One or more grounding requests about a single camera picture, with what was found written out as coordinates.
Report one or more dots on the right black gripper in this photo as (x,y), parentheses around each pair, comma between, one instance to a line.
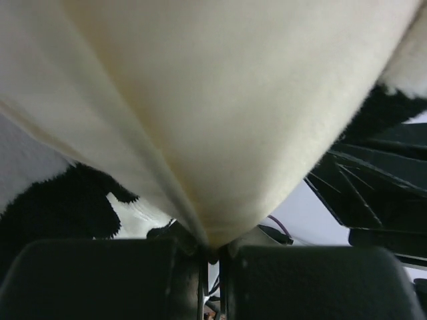
(377,189)

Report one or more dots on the cream pillow with bear print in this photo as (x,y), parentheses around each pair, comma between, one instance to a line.
(212,111)

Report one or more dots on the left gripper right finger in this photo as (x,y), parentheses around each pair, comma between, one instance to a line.
(285,282)

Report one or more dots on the black white striped pillowcase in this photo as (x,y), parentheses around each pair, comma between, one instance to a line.
(48,195)

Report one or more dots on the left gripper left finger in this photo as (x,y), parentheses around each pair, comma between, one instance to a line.
(157,278)

